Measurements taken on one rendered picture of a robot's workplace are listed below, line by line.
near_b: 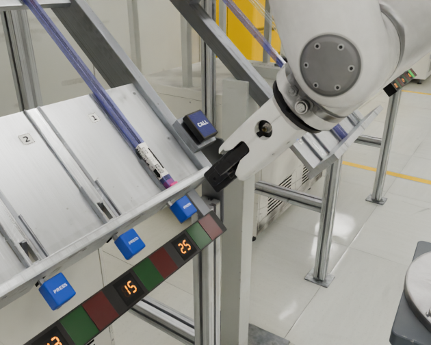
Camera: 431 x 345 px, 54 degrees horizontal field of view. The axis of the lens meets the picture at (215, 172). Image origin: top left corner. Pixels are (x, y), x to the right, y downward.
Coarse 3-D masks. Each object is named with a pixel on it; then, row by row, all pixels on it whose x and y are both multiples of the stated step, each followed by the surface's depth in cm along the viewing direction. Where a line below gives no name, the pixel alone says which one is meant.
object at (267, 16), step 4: (252, 0) 94; (256, 0) 94; (252, 4) 94; (256, 4) 93; (260, 4) 94; (256, 8) 94; (260, 8) 93; (264, 8) 94; (260, 12) 94; (264, 12) 93; (268, 12) 94; (264, 16) 93; (268, 16) 93; (268, 20) 93; (272, 20) 93; (272, 24) 93; (352, 112) 91; (352, 116) 91; (356, 116) 91; (356, 120) 91; (360, 120) 91; (356, 124) 91
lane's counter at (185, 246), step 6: (174, 240) 60; (180, 240) 60; (186, 240) 61; (174, 246) 59; (180, 246) 60; (186, 246) 60; (192, 246) 61; (180, 252) 59; (186, 252) 60; (192, 252) 60; (186, 258) 59
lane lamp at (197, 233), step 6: (192, 228) 63; (198, 228) 63; (192, 234) 62; (198, 234) 63; (204, 234) 63; (198, 240) 62; (204, 240) 63; (210, 240) 64; (198, 246) 62; (204, 246) 62
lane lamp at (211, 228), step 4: (208, 216) 66; (200, 220) 64; (204, 220) 65; (208, 220) 65; (212, 220) 66; (200, 224) 64; (204, 224) 65; (208, 224) 65; (212, 224) 66; (216, 224) 66; (204, 228) 64; (208, 228) 65; (212, 228) 65; (216, 228) 66; (208, 232) 64; (212, 232) 65; (216, 232) 65; (220, 232) 66; (212, 236) 64; (216, 236) 65
